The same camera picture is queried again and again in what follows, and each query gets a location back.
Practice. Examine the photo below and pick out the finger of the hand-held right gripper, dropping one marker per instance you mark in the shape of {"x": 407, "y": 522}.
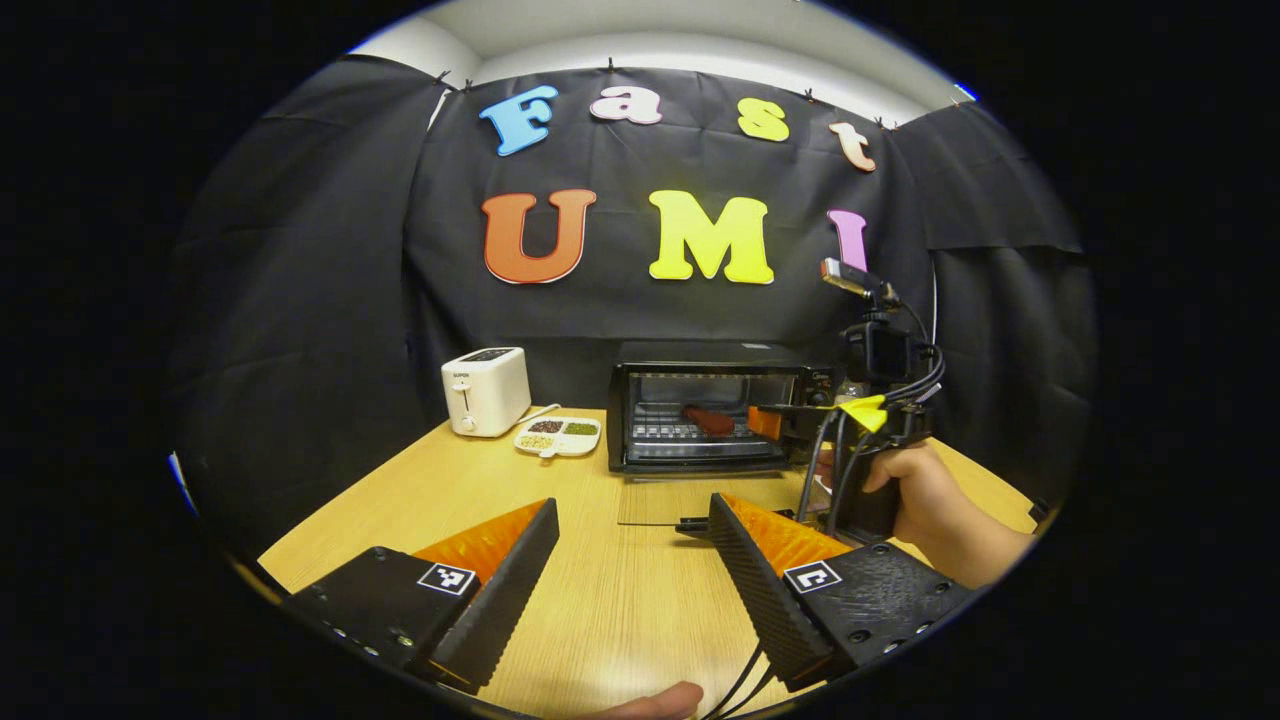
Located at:
{"x": 772, "y": 422}

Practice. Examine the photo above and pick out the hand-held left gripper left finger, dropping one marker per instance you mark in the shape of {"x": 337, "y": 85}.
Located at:
{"x": 505, "y": 590}

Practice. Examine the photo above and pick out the black electric oven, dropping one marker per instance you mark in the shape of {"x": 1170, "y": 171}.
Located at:
{"x": 700, "y": 358}

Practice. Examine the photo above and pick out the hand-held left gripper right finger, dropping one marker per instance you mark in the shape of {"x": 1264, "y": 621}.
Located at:
{"x": 765, "y": 590}

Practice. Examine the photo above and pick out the red meat piece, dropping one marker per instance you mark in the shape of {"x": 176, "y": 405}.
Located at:
{"x": 708, "y": 420}

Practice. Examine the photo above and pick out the white divided plate with beans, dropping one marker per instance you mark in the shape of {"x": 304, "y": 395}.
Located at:
{"x": 557, "y": 437}

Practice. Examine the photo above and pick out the white toaster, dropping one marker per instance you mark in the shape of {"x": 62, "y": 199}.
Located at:
{"x": 485, "y": 395}

